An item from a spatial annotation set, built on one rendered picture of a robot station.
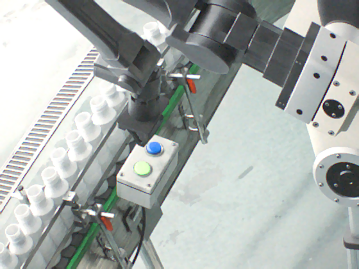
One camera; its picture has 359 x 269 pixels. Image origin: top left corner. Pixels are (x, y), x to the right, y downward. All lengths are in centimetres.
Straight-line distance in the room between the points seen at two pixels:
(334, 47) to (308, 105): 10
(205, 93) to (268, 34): 110
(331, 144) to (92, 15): 47
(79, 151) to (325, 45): 83
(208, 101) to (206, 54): 110
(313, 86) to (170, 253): 203
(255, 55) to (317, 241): 188
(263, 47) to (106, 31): 36
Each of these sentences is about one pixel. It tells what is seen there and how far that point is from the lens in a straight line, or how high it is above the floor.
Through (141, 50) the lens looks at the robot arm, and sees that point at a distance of 143.
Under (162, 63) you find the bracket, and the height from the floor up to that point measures 111.
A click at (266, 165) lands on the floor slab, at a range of 327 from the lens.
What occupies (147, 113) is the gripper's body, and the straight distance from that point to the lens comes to 154.
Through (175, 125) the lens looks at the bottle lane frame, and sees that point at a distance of 205.
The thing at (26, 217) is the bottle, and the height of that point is 116.
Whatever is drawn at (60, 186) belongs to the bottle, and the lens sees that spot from 171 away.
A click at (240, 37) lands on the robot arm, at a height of 160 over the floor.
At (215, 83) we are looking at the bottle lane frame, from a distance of 224.
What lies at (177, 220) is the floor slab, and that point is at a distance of 316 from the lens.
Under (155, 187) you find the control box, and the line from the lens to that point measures 170.
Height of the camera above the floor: 220
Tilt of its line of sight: 38 degrees down
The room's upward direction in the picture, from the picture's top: 19 degrees counter-clockwise
